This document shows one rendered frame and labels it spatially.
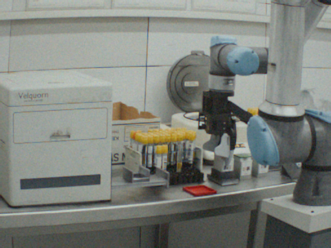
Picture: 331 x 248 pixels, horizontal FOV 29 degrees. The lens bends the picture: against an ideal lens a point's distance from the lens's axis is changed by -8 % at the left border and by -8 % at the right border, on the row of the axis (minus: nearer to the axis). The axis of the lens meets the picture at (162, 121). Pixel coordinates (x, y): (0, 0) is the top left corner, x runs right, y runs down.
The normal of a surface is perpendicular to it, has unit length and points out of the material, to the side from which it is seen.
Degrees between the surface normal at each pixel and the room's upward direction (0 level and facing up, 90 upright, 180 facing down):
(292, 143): 93
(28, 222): 90
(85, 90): 90
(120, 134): 93
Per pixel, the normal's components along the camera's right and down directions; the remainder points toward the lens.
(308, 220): -0.88, 0.05
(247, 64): 0.32, 0.19
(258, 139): -0.94, 0.16
